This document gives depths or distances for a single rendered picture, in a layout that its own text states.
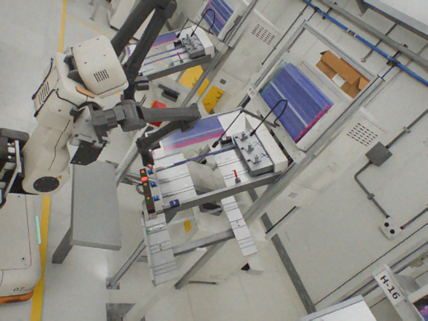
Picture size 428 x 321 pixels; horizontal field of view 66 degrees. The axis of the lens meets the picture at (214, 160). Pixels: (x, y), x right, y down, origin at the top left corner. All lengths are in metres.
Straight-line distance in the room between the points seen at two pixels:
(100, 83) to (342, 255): 2.64
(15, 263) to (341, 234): 2.61
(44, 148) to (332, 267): 2.67
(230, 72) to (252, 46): 0.30
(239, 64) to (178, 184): 1.55
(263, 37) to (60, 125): 2.13
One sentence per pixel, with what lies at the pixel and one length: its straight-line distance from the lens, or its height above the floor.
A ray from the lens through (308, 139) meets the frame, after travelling 1.81.
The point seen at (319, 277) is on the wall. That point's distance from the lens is 3.44.
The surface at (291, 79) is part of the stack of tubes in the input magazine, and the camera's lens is 2.06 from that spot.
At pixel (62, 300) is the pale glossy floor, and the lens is 2.19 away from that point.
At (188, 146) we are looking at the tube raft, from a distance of 2.14.
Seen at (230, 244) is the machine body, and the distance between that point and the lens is 2.34.
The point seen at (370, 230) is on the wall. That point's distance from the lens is 3.21.
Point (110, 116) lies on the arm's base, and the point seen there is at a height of 1.23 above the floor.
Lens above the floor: 1.85
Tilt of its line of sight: 26 degrees down
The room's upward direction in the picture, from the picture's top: 39 degrees clockwise
